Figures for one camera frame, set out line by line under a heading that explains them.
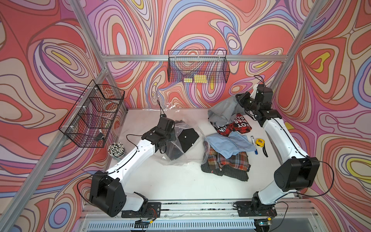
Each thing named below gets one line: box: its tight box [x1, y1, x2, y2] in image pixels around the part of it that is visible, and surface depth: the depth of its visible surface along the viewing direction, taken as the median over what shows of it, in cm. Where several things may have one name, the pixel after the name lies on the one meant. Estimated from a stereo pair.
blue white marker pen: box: [250, 135, 259, 155], surface depth 99 cm
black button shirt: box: [165, 119, 200, 161], surface depth 95 cm
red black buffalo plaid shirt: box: [210, 113, 253, 137], surface depth 103 cm
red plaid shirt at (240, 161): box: [202, 141, 251, 172], surface depth 86 cm
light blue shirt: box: [205, 130, 257, 160], surface depth 92 cm
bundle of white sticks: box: [107, 142, 127, 162], surface depth 78 cm
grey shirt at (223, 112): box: [207, 96, 246, 127], surface depth 82 cm
